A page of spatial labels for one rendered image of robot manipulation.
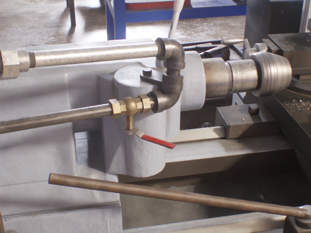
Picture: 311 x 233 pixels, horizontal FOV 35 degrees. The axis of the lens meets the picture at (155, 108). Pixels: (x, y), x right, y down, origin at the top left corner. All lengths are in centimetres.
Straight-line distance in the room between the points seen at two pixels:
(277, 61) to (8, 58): 53
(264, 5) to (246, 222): 161
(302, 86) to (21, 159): 74
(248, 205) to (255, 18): 178
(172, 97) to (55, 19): 405
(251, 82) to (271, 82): 4
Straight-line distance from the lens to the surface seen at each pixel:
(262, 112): 130
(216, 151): 120
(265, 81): 95
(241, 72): 94
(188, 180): 125
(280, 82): 97
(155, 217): 117
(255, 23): 257
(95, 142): 95
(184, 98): 89
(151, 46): 72
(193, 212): 119
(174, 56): 74
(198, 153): 118
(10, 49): 64
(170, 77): 75
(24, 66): 64
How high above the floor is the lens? 150
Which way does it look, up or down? 29 degrees down
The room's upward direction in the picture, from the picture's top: straight up
